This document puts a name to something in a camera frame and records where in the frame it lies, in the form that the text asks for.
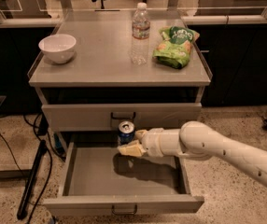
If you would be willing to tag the closed grey top drawer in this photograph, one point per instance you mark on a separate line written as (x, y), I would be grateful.
(106, 117)

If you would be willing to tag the blue pepsi can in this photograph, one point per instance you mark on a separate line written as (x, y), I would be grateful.
(126, 132)

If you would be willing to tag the black power strip bar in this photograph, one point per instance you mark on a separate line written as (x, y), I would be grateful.
(22, 211)

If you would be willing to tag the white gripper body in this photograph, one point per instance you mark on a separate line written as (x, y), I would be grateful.
(153, 143)

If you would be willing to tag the green snack chip bag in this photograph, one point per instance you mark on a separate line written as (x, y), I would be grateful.
(175, 48)

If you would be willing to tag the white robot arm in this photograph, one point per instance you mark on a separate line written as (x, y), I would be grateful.
(196, 141)

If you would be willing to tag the grey metal drawer cabinet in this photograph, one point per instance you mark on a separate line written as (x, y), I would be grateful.
(102, 72)

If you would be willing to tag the open grey middle drawer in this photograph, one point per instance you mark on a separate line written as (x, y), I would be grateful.
(99, 181)

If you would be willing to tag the clear plastic water bottle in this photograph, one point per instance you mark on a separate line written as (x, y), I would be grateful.
(140, 34)

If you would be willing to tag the white ceramic bowl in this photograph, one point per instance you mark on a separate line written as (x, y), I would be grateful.
(58, 48)

